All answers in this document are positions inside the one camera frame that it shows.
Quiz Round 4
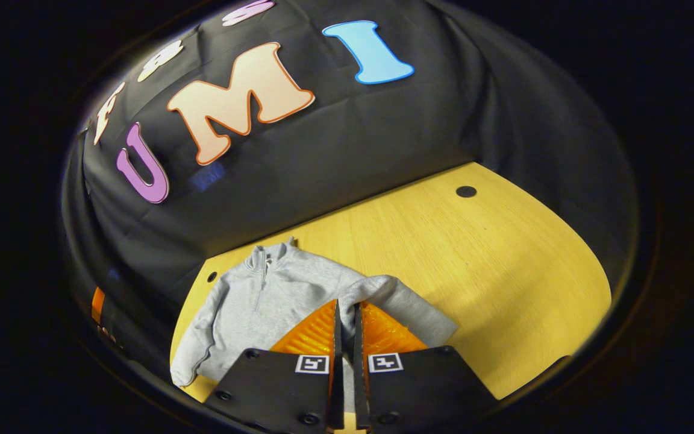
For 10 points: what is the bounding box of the grey zip-neck sweatshirt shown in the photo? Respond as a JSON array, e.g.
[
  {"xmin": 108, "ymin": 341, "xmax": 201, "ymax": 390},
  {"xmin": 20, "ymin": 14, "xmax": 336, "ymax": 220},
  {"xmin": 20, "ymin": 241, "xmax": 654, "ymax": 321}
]
[{"xmin": 169, "ymin": 236, "xmax": 460, "ymax": 388}]

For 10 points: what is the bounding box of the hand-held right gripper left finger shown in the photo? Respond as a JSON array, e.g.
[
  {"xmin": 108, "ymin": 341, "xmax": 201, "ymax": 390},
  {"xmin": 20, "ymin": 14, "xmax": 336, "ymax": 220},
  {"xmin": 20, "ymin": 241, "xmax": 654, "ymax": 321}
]
[{"xmin": 202, "ymin": 300, "xmax": 345, "ymax": 434}]

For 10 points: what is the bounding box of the black backdrop cloth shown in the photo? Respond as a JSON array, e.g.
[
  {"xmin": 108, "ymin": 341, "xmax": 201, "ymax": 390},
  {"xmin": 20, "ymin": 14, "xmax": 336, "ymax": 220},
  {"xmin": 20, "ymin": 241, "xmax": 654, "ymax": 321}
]
[{"xmin": 61, "ymin": 0, "xmax": 640, "ymax": 386}]

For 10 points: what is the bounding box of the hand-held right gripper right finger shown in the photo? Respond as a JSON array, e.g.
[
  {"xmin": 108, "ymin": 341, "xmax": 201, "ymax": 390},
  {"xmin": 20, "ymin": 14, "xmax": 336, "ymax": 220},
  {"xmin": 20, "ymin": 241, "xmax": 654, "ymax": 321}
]
[{"xmin": 353, "ymin": 301, "xmax": 499, "ymax": 434}]

